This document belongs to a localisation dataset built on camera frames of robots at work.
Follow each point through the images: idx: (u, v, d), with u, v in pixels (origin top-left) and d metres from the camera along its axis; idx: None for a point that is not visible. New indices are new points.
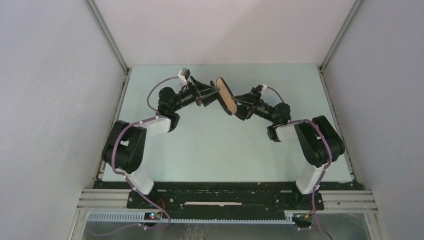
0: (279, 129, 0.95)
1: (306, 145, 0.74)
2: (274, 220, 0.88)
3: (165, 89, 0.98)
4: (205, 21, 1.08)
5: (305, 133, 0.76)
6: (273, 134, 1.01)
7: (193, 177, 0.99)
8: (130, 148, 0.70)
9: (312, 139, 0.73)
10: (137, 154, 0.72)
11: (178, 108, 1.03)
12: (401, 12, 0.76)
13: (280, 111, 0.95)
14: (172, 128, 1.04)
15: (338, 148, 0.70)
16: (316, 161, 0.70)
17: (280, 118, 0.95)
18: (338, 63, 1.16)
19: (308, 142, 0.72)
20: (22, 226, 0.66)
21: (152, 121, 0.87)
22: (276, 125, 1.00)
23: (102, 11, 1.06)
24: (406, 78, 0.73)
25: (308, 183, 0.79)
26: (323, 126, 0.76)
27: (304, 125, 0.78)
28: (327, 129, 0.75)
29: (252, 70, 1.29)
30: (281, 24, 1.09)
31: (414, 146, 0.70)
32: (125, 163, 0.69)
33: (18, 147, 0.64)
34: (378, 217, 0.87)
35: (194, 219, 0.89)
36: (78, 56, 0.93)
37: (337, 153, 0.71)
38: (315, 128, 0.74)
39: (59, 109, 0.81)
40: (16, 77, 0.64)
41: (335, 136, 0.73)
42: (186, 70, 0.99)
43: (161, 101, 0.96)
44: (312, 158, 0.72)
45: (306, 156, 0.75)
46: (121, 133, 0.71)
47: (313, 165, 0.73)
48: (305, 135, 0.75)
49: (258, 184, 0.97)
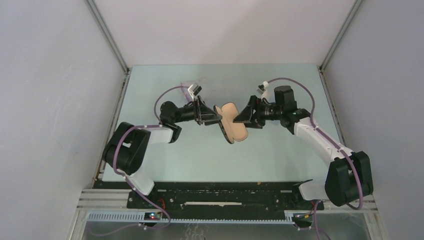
0: (297, 125, 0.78)
1: (333, 184, 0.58)
2: (275, 220, 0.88)
3: (169, 102, 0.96)
4: (205, 21, 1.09)
5: (341, 176, 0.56)
6: (287, 121, 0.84)
7: (193, 176, 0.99)
8: (130, 151, 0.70)
9: (346, 183, 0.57)
10: (138, 158, 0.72)
11: (181, 121, 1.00)
12: (400, 13, 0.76)
13: (279, 89, 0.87)
14: (173, 139, 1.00)
15: (365, 187, 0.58)
16: (341, 204, 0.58)
17: (282, 94, 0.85)
18: (339, 63, 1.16)
19: (341, 185, 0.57)
20: (22, 227, 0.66)
21: (156, 128, 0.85)
22: (285, 109, 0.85)
23: (102, 11, 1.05)
24: (406, 78, 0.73)
25: (313, 196, 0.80)
26: (361, 165, 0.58)
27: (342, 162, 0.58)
28: (364, 172, 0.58)
29: (252, 71, 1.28)
30: (282, 24, 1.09)
31: (414, 146, 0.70)
32: (125, 164, 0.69)
33: (18, 147, 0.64)
34: (378, 217, 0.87)
35: (194, 219, 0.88)
36: (78, 56, 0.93)
37: (364, 193, 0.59)
38: (354, 170, 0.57)
39: (59, 109, 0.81)
40: (16, 77, 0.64)
41: (369, 182, 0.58)
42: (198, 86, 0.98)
43: (162, 114, 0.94)
44: (336, 198, 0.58)
45: (328, 190, 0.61)
46: (125, 134, 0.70)
47: (332, 201, 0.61)
48: (341, 177, 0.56)
49: (258, 184, 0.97)
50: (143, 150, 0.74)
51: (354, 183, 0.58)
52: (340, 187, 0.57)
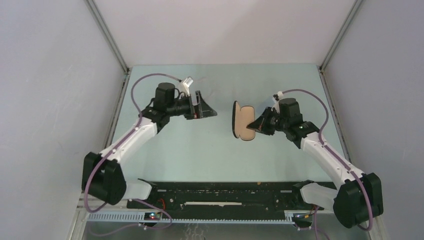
0: (305, 139, 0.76)
1: (344, 206, 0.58)
2: (275, 220, 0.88)
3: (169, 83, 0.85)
4: (205, 21, 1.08)
5: (353, 200, 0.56)
6: (293, 134, 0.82)
7: (193, 176, 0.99)
8: (105, 186, 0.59)
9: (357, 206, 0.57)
10: (115, 190, 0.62)
11: (172, 113, 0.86)
12: (400, 13, 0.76)
13: (284, 101, 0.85)
14: (161, 127, 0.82)
15: (375, 208, 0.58)
16: (352, 225, 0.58)
17: (287, 106, 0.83)
18: (339, 63, 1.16)
19: (353, 209, 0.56)
20: (22, 227, 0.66)
21: (131, 138, 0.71)
22: (290, 121, 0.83)
23: (102, 10, 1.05)
24: (406, 78, 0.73)
25: (314, 199, 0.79)
26: (372, 187, 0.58)
27: (354, 186, 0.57)
28: (375, 194, 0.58)
29: (252, 71, 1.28)
30: (282, 23, 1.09)
31: (414, 146, 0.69)
32: (103, 196, 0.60)
33: (18, 147, 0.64)
34: (378, 217, 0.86)
35: (194, 219, 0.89)
36: (78, 56, 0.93)
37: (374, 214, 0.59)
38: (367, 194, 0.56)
39: (59, 109, 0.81)
40: (16, 77, 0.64)
41: (379, 204, 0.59)
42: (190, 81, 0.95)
43: (157, 90, 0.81)
44: (347, 220, 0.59)
45: (337, 210, 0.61)
46: (97, 167, 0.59)
47: (341, 221, 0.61)
48: (352, 201, 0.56)
49: (258, 184, 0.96)
50: (121, 178, 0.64)
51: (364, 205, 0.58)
52: (352, 211, 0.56)
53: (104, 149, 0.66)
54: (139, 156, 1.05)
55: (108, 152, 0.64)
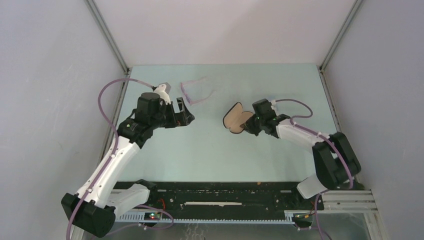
0: (281, 128, 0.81)
1: (323, 171, 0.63)
2: (275, 220, 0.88)
3: (154, 94, 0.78)
4: (205, 21, 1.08)
5: (324, 157, 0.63)
6: (270, 127, 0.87)
7: (193, 176, 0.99)
8: (89, 226, 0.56)
9: (331, 164, 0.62)
10: (102, 225, 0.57)
11: (153, 127, 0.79)
12: (399, 13, 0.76)
13: (255, 102, 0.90)
14: (141, 141, 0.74)
15: (352, 165, 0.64)
16: (334, 186, 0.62)
17: (259, 107, 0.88)
18: (339, 63, 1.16)
19: (328, 167, 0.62)
20: (22, 227, 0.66)
21: (108, 168, 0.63)
22: (265, 118, 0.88)
23: (102, 10, 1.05)
24: (406, 78, 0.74)
25: (313, 192, 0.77)
26: (341, 145, 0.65)
27: (324, 147, 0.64)
28: (345, 150, 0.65)
29: (252, 71, 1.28)
30: (282, 23, 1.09)
31: (414, 146, 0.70)
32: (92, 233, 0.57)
33: (18, 147, 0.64)
34: (378, 217, 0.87)
35: (194, 219, 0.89)
36: (78, 55, 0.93)
37: (353, 171, 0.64)
38: (336, 149, 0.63)
39: (59, 109, 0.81)
40: (17, 77, 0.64)
41: (354, 159, 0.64)
42: (168, 85, 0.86)
43: (139, 101, 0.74)
44: (329, 182, 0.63)
45: (319, 177, 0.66)
46: (74, 213, 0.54)
47: (327, 187, 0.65)
48: (324, 159, 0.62)
49: (258, 184, 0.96)
50: (108, 212, 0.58)
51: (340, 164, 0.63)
52: (328, 168, 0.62)
53: (81, 189, 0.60)
54: (139, 156, 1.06)
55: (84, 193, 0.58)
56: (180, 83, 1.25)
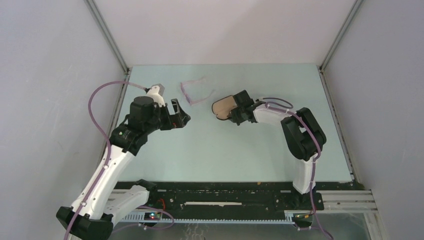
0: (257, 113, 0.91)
1: (292, 141, 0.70)
2: (275, 220, 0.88)
3: (146, 98, 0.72)
4: (205, 21, 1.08)
5: (291, 129, 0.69)
6: (249, 114, 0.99)
7: (192, 176, 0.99)
8: (86, 237, 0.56)
9: (299, 135, 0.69)
10: (100, 234, 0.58)
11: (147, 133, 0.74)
12: (400, 13, 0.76)
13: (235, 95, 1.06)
14: (136, 149, 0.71)
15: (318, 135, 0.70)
16: (304, 155, 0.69)
17: (238, 96, 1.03)
18: (339, 63, 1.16)
19: (295, 138, 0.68)
20: (22, 227, 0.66)
21: (101, 181, 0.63)
22: (244, 106, 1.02)
23: (103, 10, 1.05)
24: (406, 78, 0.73)
25: (306, 183, 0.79)
26: (306, 117, 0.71)
27: (291, 120, 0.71)
28: (310, 121, 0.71)
29: (252, 71, 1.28)
30: (282, 23, 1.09)
31: (414, 146, 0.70)
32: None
33: (18, 147, 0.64)
34: (378, 217, 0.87)
35: (194, 219, 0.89)
36: (78, 56, 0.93)
37: (320, 140, 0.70)
38: (301, 121, 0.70)
39: (59, 109, 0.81)
40: (17, 77, 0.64)
41: (319, 129, 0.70)
42: (162, 86, 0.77)
43: (131, 108, 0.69)
44: (298, 151, 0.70)
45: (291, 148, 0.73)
46: (69, 227, 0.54)
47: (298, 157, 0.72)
48: (292, 130, 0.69)
49: (258, 184, 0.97)
50: (104, 222, 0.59)
51: (307, 135, 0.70)
52: (295, 139, 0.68)
53: (75, 202, 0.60)
54: (139, 156, 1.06)
55: (78, 206, 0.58)
56: (180, 83, 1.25)
